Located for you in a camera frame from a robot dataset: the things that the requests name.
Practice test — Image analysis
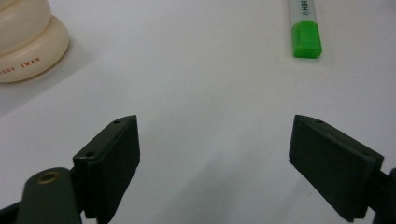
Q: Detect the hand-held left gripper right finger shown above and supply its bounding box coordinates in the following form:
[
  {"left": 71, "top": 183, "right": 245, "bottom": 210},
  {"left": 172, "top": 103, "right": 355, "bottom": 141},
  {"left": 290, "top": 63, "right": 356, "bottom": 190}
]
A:
[{"left": 288, "top": 114, "right": 385, "bottom": 223}]

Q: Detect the cream ribbed holder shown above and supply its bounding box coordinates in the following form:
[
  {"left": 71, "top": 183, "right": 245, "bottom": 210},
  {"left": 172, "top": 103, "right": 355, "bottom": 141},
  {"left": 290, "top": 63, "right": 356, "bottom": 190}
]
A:
[{"left": 0, "top": 0, "right": 71, "bottom": 84}]

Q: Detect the green capped highlighter pen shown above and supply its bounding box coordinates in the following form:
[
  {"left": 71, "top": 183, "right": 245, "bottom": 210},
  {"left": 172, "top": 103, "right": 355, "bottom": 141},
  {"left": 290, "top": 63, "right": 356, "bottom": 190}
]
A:
[{"left": 288, "top": 0, "right": 323, "bottom": 59}]

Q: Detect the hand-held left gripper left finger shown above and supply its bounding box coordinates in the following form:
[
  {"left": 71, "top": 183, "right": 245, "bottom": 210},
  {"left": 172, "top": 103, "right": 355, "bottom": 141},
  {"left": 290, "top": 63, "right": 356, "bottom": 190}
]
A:
[{"left": 72, "top": 114, "right": 141, "bottom": 224}]

